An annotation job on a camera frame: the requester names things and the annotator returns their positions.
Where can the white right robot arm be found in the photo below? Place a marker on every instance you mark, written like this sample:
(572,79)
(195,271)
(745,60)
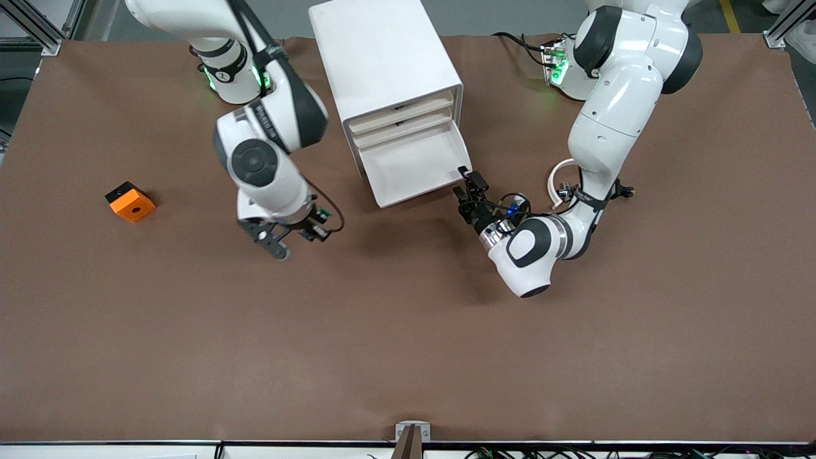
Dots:
(280,191)

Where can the white semicircular pipe clamp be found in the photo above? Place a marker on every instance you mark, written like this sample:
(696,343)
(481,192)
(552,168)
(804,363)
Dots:
(553,185)

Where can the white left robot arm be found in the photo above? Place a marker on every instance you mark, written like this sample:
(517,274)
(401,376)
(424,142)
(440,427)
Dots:
(612,127)

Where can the orange and black block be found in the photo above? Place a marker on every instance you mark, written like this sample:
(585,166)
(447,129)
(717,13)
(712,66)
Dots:
(131,204)

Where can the small metal bracket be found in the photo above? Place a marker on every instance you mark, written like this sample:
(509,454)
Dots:
(424,432)

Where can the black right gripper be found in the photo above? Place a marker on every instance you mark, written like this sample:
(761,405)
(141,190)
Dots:
(306,226)

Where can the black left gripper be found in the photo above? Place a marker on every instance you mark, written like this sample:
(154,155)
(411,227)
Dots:
(476,215)

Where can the white plastic drawer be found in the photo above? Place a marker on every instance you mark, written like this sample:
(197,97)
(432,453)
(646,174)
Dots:
(401,116)
(403,131)
(414,169)

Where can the brown table mat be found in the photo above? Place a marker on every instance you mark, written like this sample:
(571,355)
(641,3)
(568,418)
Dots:
(382,319)

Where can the aluminium frame post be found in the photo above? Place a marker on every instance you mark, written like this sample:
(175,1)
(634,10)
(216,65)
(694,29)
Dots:
(44,39)
(781,29)

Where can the chrome valve fitting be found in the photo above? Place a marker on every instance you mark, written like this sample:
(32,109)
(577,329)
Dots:
(566,190)

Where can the white drawer cabinet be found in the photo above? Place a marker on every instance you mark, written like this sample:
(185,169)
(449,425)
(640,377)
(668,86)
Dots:
(376,51)

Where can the white table edge rail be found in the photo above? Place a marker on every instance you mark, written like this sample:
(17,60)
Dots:
(95,451)

